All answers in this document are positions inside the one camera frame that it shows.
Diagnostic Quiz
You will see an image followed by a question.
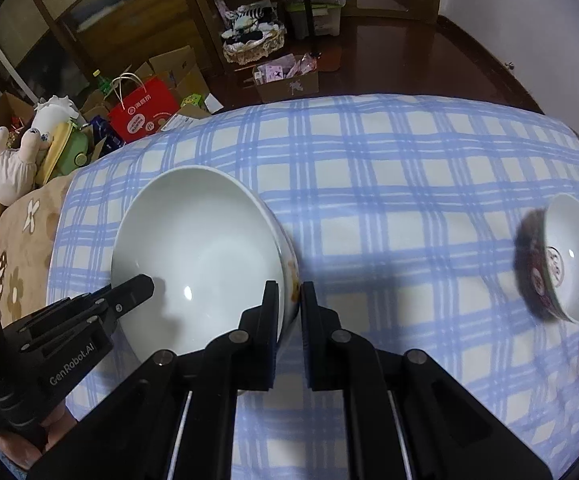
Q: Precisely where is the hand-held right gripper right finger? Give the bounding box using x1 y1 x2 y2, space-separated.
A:
301 281 553 480

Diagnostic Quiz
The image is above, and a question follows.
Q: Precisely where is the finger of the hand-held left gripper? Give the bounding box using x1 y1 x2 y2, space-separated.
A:
18 275 155 354

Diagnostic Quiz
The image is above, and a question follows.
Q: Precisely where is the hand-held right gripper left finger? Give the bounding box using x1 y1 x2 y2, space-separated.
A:
29 280 282 480

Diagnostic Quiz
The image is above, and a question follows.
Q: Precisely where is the large white bowl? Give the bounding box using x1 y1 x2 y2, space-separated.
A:
110 165 300 361

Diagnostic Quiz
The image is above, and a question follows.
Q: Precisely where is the small dark red bowl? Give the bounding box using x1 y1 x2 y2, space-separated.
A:
514 192 579 325

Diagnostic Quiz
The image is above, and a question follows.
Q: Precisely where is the person's left hand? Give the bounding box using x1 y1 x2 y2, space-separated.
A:
0 400 79 467

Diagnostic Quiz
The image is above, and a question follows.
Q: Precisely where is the brown floral blanket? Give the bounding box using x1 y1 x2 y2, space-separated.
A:
0 175 75 321

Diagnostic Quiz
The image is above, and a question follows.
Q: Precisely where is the dark blue packet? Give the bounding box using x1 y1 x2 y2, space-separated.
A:
88 116 121 155

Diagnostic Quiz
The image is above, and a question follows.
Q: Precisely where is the beige plush toy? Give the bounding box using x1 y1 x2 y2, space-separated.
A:
0 126 51 207

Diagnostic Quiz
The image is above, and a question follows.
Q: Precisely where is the blue plaid cloth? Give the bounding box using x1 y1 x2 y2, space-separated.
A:
46 92 579 480

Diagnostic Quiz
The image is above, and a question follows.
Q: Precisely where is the red paper bag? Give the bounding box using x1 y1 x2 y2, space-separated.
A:
108 74 180 144

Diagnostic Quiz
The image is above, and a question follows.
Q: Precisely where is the white envelope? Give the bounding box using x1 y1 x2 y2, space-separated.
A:
162 112 211 134

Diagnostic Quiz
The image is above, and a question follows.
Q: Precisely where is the white plush toy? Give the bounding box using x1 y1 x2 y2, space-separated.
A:
33 94 78 132

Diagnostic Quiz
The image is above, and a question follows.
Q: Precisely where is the cardboard box of packets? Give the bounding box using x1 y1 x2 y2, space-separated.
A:
252 52 320 104

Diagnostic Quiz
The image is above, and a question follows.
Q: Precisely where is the wicker basket with clothes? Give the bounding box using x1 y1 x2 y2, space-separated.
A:
220 2 288 66

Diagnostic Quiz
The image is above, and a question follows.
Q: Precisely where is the wooden cabinet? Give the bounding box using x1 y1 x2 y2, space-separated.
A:
0 0 230 111

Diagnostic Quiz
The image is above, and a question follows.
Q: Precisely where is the black folding stand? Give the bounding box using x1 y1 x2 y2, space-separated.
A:
273 0 331 57

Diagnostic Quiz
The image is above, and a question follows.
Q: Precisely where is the clear plastic storage bin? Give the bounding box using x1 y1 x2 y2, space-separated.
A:
286 0 348 39

